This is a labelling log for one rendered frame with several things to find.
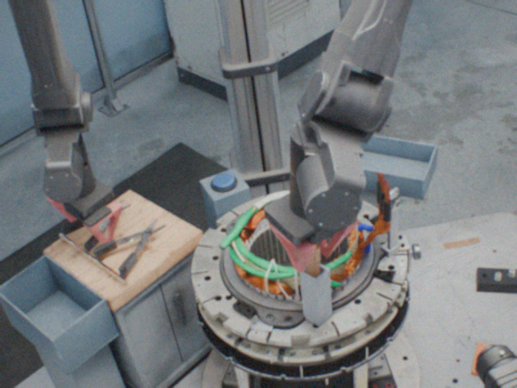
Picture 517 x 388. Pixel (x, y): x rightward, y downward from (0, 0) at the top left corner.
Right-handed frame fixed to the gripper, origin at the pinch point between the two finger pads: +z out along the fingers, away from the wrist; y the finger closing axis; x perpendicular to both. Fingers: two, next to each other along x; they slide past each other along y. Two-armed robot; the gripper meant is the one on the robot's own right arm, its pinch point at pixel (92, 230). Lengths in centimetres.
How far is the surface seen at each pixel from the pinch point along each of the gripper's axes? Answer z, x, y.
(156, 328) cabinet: 14.7, -0.9, 12.9
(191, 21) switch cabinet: 74, 158, -155
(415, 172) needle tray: 6, 49, 31
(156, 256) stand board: 1.7, 3.5, 11.9
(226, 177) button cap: 4.1, 26.5, 5.2
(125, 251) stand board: 1.8, 1.2, 6.7
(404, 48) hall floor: 113, 249, -96
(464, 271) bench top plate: 30, 54, 41
